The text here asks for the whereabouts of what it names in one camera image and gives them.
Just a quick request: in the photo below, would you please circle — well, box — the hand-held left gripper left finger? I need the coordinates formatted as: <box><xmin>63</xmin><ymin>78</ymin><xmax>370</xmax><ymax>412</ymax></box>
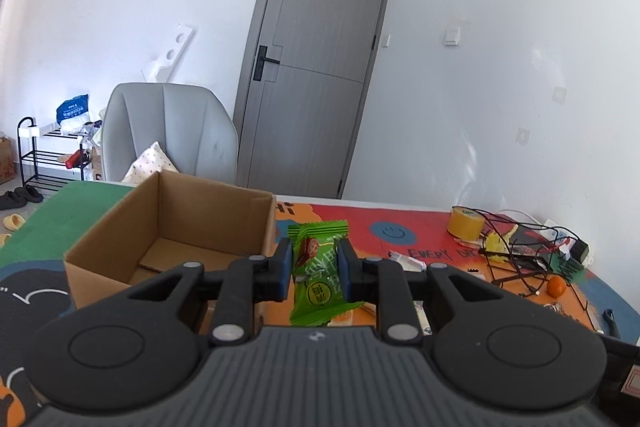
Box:
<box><xmin>127</xmin><ymin>237</ymin><xmax>293</xmax><ymax>348</ymax></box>

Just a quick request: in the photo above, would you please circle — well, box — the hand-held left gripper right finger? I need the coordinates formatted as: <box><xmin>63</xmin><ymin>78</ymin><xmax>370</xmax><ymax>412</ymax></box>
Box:
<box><xmin>337</xmin><ymin>238</ymin><xmax>506</xmax><ymax>348</ymax></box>

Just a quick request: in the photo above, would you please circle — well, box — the bright green snack packet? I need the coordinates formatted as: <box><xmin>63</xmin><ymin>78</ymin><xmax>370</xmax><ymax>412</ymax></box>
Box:
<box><xmin>289</xmin><ymin>219</ymin><xmax>366</xmax><ymax>328</ymax></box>

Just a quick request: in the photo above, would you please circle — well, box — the black peeler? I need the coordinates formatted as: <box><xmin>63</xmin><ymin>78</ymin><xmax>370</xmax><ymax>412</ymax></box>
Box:
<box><xmin>602</xmin><ymin>308</ymin><xmax>621</xmax><ymax>338</ymax></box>

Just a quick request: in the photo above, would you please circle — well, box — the yellow tape roll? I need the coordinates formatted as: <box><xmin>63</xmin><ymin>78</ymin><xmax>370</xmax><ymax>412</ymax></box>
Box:
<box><xmin>446</xmin><ymin>206</ymin><xmax>485</xmax><ymax>240</ymax></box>

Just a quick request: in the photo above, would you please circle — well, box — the white power strip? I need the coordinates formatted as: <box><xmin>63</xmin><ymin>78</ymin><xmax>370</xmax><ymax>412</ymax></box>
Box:
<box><xmin>542</xmin><ymin>224</ymin><xmax>576</xmax><ymax>253</ymax></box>

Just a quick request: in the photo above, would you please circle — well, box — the yellow crumpled plastic wrapper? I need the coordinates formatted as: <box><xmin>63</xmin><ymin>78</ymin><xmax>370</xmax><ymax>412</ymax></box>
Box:
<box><xmin>482</xmin><ymin>227</ymin><xmax>521</xmax><ymax>263</ymax></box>

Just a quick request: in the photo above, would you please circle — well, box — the grey armchair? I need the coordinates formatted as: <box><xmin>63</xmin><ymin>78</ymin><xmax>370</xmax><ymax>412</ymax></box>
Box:
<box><xmin>100</xmin><ymin>82</ymin><xmax>240</xmax><ymax>185</ymax></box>

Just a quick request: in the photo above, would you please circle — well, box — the white dotted pillow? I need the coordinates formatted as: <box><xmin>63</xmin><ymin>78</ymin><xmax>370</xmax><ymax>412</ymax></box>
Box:
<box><xmin>121</xmin><ymin>141</ymin><xmax>179</xmax><ymax>185</ymax></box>

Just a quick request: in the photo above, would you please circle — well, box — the grey door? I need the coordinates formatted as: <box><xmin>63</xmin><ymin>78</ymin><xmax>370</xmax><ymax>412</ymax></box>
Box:
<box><xmin>232</xmin><ymin>0</ymin><xmax>397</xmax><ymax>200</ymax></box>

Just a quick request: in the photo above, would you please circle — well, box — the printed cartoon table mat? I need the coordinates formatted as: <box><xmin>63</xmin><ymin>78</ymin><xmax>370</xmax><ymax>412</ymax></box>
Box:
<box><xmin>0</xmin><ymin>181</ymin><xmax>640</xmax><ymax>427</ymax></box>

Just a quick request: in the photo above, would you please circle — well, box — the white foam piece with holes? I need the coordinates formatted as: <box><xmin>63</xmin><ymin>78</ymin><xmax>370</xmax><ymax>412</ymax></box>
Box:
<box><xmin>140</xmin><ymin>24</ymin><xmax>197</xmax><ymax>84</ymax></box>

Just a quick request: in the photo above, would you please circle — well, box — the blue plastic bag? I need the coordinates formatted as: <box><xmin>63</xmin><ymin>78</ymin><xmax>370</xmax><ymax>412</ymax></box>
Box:
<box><xmin>55</xmin><ymin>94</ymin><xmax>90</xmax><ymax>125</ymax></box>

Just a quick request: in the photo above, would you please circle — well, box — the pair of dark slippers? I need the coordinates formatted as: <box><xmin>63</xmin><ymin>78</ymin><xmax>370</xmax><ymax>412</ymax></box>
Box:
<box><xmin>0</xmin><ymin>187</ymin><xmax>46</xmax><ymax>211</ymax></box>

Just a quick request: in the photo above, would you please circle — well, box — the black shoe rack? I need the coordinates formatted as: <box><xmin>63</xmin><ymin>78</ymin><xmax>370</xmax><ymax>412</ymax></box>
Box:
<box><xmin>16</xmin><ymin>117</ymin><xmax>101</xmax><ymax>192</ymax></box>

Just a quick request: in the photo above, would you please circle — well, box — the small brown cardboard box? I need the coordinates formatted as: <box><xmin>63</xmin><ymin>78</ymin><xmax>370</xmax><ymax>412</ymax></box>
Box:
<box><xmin>0</xmin><ymin>137</ymin><xmax>16</xmax><ymax>185</ymax></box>

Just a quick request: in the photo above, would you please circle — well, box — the black white-tipped cable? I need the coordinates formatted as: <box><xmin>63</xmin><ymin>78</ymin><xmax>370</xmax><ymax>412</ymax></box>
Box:
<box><xmin>520</xmin><ymin>227</ymin><xmax>586</xmax><ymax>300</ymax></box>

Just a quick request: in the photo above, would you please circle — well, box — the black wire stand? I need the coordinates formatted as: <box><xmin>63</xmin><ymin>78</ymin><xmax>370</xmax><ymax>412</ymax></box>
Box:
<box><xmin>480</xmin><ymin>209</ymin><xmax>591</xmax><ymax>310</ymax></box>

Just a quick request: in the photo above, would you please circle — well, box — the white cable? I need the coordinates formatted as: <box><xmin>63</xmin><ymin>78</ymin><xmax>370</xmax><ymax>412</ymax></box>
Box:
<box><xmin>492</xmin><ymin>209</ymin><xmax>543</xmax><ymax>225</ymax></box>

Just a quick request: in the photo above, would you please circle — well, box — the black door handle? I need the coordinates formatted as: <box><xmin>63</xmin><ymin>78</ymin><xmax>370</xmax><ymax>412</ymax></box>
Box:
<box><xmin>252</xmin><ymin>46</ymin><xmax>282</xmax><ymax>82</ymax></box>

